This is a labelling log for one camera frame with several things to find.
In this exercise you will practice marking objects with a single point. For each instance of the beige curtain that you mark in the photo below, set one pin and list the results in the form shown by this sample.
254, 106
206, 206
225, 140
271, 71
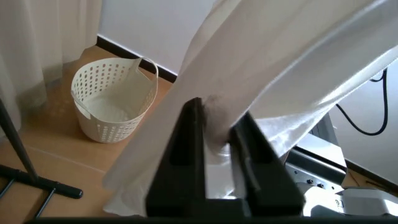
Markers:
37, 37

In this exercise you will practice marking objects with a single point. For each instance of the white garment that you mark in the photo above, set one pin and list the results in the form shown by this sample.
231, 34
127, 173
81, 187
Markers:
248, 56

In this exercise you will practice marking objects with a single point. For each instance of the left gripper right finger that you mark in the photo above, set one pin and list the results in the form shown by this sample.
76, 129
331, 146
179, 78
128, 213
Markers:
267, 180

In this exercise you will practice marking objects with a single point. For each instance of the white laundry basket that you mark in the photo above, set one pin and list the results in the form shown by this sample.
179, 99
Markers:
105, 130

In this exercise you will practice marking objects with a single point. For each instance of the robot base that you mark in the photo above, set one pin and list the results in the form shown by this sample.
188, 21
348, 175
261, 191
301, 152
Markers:
323, 149

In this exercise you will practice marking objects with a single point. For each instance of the black clothes rack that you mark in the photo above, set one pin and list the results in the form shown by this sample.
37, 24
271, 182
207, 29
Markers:
18, 149

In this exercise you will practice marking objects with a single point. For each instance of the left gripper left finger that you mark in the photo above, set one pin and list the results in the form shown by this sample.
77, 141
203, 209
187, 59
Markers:
180, 174

